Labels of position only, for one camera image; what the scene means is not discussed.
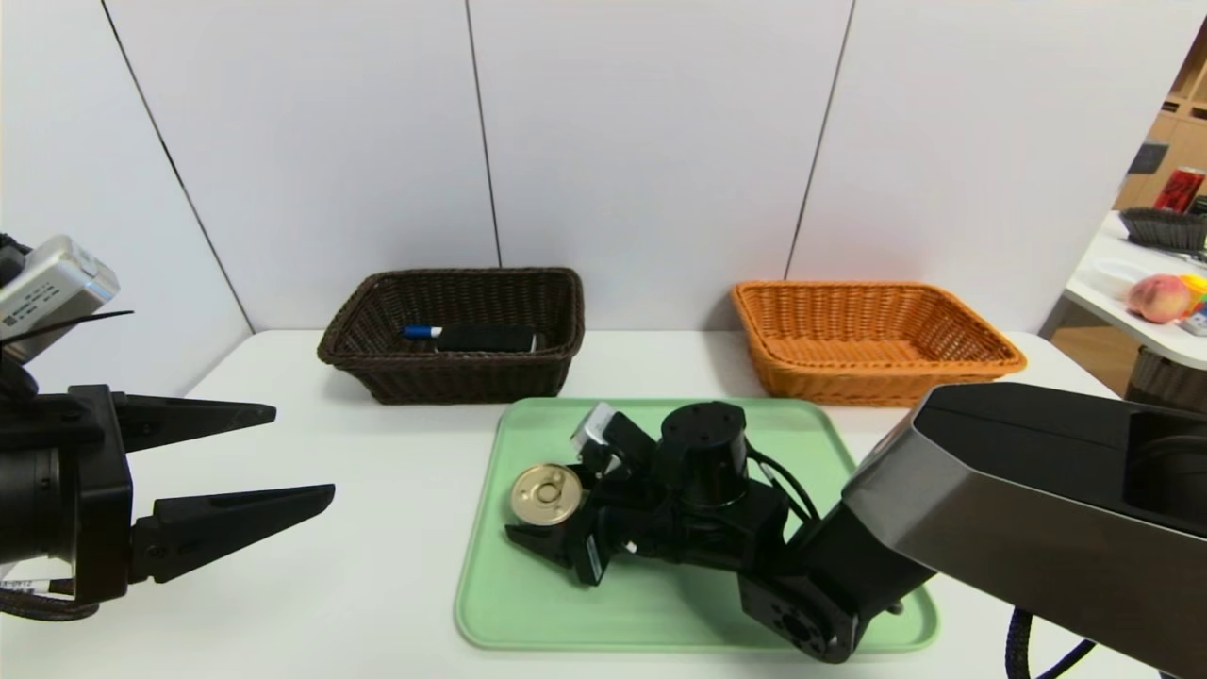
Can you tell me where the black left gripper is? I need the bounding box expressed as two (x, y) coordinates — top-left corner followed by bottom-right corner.
(0, 384), (336, 607)

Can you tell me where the wooden shelf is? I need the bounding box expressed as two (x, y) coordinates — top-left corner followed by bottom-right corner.
(1113, 19), (1207, 208)

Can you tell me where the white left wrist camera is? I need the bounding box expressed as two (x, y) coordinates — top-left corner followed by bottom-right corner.
(0, 236), (121, 364)

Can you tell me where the light green plastic tray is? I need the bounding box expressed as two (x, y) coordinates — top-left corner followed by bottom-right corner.
(454, 397), (941, 654)

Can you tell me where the red drink can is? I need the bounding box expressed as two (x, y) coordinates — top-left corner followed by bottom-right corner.
(1156, 165), (1207, 213)

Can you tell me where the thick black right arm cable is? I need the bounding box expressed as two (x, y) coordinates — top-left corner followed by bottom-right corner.
(1004, 608), (1100, 679)

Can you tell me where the white bowl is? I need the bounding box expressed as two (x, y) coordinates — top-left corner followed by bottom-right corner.
(1084, 257), (1147, 298)

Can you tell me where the black white whiteboard eraser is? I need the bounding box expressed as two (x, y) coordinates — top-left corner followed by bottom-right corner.
(434, 324), (538, 355)

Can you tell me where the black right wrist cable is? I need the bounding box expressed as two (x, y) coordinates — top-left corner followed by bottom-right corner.
(748, 448), (823, 527)

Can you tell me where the grey perforated bin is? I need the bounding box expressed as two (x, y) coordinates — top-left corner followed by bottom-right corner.
(1127, 344), (1207, 416)

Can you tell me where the pink peach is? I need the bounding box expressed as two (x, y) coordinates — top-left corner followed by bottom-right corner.
(1129, 273), (1196, 323)

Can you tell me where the small gold-lid food can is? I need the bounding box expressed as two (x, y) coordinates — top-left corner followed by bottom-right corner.
(510, 462), (584, 526)

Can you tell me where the dark brown wicker basket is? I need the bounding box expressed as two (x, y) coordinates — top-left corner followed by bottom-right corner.
(317, 267), (586, 406)

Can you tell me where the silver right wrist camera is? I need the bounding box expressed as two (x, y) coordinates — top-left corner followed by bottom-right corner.
(570, 403), (653, 472)

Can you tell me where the white side table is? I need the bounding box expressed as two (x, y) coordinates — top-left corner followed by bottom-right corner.
(1066, 209), (1207, 369)

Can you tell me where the orange wicker basket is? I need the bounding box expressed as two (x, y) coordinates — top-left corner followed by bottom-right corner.
(732, 279), (1029, 407)

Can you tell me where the small dark grey basket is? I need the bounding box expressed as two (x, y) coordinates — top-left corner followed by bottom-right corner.
(1120, 206), (1207, 251)

